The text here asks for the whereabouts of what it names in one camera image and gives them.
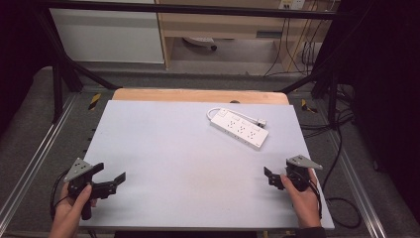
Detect black curtain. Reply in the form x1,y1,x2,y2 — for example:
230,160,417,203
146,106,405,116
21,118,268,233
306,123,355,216
0,0,53,133
321,0,420,216

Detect white wall socket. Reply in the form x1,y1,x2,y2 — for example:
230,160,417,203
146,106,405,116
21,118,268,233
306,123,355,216
277,0,306,11

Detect person's right hand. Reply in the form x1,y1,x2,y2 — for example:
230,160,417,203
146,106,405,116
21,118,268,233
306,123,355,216
279,168,323,230

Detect white chair base with caster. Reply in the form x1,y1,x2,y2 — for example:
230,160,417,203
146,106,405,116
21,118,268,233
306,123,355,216
182,36,219,52

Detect black metal frame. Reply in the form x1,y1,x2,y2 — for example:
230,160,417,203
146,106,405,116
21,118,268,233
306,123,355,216
33,0,351,125

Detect light wooden table board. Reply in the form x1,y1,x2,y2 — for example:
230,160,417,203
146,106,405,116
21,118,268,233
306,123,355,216
111,87,290,106

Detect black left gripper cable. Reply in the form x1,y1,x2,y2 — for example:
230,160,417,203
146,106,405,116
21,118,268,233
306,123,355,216
49,169,71,221

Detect white cabinet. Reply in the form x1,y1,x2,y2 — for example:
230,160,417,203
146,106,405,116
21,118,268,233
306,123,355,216
49,0,165,64

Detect light wooden desk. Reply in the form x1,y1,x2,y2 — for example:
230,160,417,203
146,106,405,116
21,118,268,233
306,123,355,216
155,0,342,71

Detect white power cable with plug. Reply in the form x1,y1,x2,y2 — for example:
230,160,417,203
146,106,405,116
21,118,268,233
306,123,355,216
206,106,268,129

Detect hanging black cables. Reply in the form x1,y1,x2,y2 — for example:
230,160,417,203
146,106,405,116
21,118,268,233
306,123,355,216
262,16,323,77

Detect person's left hand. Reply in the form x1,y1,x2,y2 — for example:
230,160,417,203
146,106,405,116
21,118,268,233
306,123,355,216
49,182,99,238

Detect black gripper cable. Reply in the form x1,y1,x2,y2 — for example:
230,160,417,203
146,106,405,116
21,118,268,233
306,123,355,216
49,169,71,221
308,179,324,220

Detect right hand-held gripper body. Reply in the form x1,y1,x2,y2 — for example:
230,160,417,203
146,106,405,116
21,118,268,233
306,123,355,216
284,154,324,192

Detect white power strip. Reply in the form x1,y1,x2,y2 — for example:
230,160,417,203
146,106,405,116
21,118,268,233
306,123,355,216
209,107,269,152

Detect black floor cables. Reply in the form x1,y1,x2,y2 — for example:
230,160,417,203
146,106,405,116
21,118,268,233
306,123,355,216
299,83,364,230

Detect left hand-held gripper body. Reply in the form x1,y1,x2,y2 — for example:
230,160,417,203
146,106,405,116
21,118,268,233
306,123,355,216
63,157,117,221

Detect aluminium rail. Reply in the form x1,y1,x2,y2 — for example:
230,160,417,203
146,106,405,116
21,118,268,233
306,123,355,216
0,94,77,226
328,130,388,238

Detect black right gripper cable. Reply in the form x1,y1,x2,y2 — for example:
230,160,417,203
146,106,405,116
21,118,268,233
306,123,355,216
308,179,324,220

